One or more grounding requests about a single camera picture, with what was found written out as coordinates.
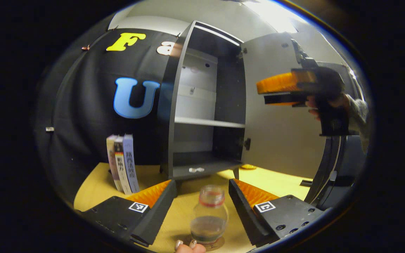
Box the clear plastic bottle red cap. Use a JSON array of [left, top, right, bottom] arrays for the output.
[[190, 185, 230, 246]]

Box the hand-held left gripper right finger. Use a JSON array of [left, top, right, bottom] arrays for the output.
[[228, 178, 332, 248]]

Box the round brown coaster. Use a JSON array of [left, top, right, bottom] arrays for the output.
[[188, 235, 226, 252]]

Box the grey cabinet shelf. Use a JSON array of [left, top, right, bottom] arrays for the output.
[[174, 116, 246, 129]]

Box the ceiling light panel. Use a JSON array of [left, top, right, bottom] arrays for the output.
[[245, 0, 310, 34]]

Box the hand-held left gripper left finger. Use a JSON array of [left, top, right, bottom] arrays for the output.
[[79, 179, 178, 248]]

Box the dark grey cabinet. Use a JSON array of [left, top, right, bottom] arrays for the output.
[[159, 20, 249, 182]]

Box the black backdrop cloth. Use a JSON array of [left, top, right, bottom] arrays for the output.
[[35, 26, 368, 212]]

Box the white book striped spine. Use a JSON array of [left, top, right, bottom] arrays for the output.
[[114, 135, 133, 196]]

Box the beige spine book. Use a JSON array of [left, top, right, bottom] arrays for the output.
[[106, 135, 124, 192]]

